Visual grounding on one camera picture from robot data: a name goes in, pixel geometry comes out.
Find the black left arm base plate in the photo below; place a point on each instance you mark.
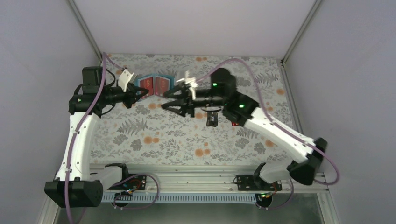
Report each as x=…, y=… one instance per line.
x=136, y=183

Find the black credit card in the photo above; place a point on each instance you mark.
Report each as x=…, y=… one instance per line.
x=212, y=118

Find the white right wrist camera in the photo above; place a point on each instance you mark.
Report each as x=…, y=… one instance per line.
x=190, y=82

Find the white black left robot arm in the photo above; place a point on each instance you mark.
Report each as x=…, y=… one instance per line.
x=74, y=186

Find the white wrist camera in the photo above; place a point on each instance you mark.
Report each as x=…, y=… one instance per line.
x=125, y=78
x=190, y=82

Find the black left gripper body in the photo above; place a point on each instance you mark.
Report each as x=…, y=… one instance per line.
x=127, y=101

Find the white slotted cable duct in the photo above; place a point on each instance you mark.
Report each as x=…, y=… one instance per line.
x=188, y=198

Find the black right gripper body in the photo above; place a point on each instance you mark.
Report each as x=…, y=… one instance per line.
x=215, y=100

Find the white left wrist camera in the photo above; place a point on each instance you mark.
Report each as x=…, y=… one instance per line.
x=125, y=78

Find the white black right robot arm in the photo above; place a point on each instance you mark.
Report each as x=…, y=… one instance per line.
x=306, y=153

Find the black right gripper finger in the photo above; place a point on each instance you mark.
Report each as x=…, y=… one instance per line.
x=177, y=92
x=178, y=107

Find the blue card holder wallet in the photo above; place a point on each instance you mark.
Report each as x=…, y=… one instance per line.
x=172, y=80

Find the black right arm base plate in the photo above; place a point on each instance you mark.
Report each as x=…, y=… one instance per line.
x=251, y=183

